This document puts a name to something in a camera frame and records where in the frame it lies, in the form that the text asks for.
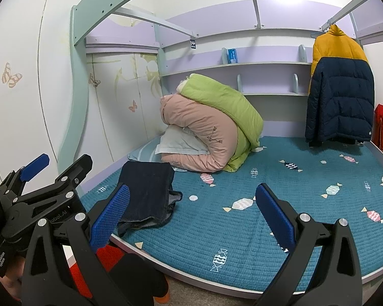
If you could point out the pink green folded quilt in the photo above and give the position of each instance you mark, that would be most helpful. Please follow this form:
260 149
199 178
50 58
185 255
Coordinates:
218 115

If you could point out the light blue pillow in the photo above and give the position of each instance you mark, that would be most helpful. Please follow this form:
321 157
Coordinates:
178 140

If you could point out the dark denim jacket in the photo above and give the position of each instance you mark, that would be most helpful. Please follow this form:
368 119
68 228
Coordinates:
152 197

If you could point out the lavender headboard shelf unit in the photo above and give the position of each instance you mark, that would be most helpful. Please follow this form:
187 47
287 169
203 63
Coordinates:
273 72

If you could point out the yellow navy puffer jacket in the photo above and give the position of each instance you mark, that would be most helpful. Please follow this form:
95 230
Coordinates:
340 106

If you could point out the mint green bed frame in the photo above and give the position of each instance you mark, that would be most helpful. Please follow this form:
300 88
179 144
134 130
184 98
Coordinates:
86 36

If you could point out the blue box on shelf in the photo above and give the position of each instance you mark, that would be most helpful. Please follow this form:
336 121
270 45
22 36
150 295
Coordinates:
232 55

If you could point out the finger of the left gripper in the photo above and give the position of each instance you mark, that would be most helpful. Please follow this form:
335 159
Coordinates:
63 188
15 181

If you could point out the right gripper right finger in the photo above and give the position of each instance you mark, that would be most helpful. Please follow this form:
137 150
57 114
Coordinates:
336 279

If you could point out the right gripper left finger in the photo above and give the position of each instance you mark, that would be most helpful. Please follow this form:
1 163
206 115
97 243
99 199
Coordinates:
47 279

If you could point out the teal candy print bedspread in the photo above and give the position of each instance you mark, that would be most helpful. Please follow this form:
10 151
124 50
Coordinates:
218 236

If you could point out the striped sheet under pillow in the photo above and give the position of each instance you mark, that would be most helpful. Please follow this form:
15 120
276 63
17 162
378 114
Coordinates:
146 152

